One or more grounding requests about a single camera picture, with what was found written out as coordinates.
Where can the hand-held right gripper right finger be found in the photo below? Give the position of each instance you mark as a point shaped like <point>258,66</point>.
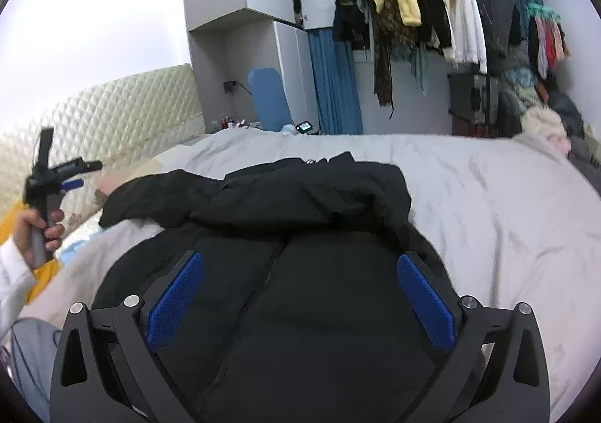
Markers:
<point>425,301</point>

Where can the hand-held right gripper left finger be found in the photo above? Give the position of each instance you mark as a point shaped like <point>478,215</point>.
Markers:
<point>176,301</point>

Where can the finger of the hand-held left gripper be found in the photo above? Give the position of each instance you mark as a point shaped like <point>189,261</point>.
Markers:
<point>80,166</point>
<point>73,184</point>

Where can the black jacket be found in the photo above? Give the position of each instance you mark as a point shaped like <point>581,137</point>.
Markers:
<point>305,320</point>

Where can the person's left forearm white sleeve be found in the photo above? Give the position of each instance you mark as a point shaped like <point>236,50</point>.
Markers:
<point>13,282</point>

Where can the pile of mixed clothes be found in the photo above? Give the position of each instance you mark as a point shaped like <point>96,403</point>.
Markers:
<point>563,108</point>

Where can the person's left hand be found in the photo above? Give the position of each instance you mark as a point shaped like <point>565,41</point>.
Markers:
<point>26,228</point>

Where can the checked pastel pillow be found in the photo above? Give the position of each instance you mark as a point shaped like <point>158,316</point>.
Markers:
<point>110,183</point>

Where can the cream quilted headboard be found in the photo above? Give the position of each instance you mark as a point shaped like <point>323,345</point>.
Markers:
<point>108,118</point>

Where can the light blue sheet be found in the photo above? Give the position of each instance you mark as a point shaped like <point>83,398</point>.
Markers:
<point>77,244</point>

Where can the grey bed blanket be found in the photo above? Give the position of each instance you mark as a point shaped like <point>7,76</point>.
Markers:
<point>493,226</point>

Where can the person's grey pants legs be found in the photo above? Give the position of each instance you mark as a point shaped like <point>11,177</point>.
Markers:
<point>30,357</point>

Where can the row of cosmetic bottles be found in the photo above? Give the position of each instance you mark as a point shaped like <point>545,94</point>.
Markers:
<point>234,122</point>

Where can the blue yoga mat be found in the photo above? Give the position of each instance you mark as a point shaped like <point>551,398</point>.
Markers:
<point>270,97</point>

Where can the black speaker box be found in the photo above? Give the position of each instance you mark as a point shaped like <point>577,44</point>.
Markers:
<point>472,97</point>

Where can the cream fluffy garment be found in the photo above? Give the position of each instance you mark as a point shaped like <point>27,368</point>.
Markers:
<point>542,125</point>

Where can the small screen device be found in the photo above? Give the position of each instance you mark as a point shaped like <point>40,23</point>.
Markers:
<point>305,126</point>

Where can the blue curtain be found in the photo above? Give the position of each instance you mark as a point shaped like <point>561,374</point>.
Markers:
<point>335,85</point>

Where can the brown patterned hanging scarf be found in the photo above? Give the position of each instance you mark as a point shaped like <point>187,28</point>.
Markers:
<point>387,57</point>

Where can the white hanging hoodie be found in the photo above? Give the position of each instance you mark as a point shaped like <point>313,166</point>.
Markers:
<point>467,19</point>

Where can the teal hanger with small garments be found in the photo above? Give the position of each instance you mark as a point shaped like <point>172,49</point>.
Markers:
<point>547,38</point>

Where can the black hanging sweater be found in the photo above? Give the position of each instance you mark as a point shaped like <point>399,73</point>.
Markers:
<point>425,5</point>

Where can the dark grey hanging coats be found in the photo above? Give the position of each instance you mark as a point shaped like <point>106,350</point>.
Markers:
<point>497,10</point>

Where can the black wall socket plug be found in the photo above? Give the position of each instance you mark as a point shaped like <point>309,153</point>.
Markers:
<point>230,86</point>

